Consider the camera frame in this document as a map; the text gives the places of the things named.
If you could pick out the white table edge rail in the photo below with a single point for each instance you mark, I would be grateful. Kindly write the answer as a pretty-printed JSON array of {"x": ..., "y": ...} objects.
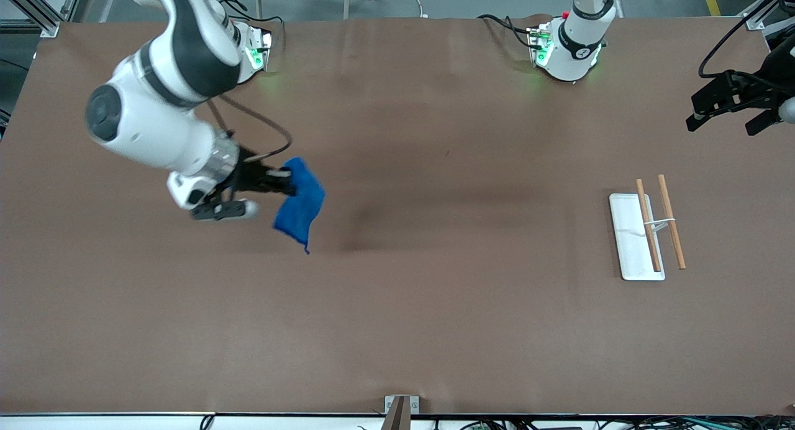
[{"x": 124, "y": 422}]

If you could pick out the blue microfibre towel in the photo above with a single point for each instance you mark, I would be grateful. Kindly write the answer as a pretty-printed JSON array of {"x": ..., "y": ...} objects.
[{"x": 304, "y": 200}]

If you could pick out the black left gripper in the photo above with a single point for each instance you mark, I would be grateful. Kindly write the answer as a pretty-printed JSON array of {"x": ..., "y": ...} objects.
[{"x": 761, "y": 89}]

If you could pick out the chair base with casters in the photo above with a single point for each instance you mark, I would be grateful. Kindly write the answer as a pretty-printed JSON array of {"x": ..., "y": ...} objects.
[{"x": 346, "y": 1}]

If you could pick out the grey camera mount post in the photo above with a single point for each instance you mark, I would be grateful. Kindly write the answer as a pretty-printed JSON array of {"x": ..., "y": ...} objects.
[{"x": 400, "y": 411}]

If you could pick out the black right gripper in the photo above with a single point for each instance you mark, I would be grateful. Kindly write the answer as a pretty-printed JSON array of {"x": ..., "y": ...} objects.
[{"x": 250, "y": 175}]

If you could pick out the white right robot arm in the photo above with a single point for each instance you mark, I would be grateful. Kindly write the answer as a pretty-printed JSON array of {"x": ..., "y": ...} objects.
[{"x": 180, "y": 57}]

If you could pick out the white rack with wooden bars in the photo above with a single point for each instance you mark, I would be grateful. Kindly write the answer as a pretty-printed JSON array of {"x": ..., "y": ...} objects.
[{"x": 630, "y": 243}]

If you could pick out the aluminium frame profile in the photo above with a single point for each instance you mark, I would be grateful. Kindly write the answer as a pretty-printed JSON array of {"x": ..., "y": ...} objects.
[
  {"x": 756, "y": 21},
  {"x": 34, "y": 10}
]

